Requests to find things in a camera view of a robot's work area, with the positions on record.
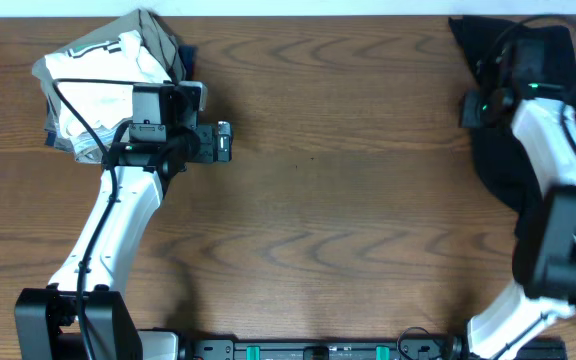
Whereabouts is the black t-shirt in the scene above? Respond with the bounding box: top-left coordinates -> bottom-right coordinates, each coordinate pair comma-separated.
448,14 -> 576,241

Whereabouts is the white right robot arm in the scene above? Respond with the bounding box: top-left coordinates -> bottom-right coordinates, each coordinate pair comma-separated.
460,39 -> 576,359

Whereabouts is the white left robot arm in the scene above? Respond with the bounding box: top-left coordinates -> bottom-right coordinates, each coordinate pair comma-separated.
14,81 -> 233,359

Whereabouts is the olive grey folded garment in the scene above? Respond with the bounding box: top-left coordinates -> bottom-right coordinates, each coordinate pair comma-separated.
32,9 -> 185,164

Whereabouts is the white folded shirt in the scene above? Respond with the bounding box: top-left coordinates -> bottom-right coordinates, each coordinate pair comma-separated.
44,30 -> 170,131

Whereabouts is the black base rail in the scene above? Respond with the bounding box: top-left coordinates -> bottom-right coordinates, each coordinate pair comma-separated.
137,328 -> 569,360

